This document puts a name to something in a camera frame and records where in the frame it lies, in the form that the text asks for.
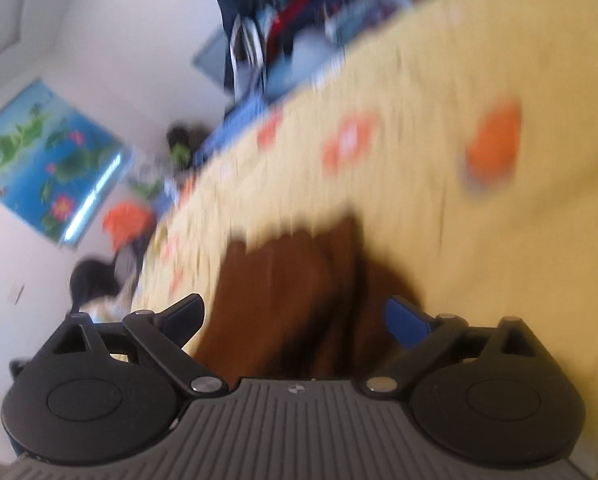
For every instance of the yellow printed blanket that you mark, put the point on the yellow printed blanket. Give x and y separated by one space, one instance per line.
429 85

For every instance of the dark object with green patch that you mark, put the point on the dark object with green patch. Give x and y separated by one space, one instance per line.
184 145

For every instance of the white wall switch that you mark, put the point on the white wall switch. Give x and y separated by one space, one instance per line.
15 294

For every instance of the orange cloth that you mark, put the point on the orange cloth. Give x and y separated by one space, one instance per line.
129 222

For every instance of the brown small garment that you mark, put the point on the brown small garment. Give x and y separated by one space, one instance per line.
279 305

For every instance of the lotus pond wall poster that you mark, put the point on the lotus pond wall poster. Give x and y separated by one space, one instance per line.
44 160

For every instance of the black round object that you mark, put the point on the black round object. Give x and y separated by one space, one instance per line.
94 282

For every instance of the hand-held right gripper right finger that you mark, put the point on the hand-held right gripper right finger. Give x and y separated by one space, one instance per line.
404 320

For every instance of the hanging dark clothes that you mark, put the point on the hanging dark clothes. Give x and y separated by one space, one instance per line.
279 10

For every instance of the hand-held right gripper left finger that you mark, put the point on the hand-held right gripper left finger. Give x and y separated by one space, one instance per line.
181 317

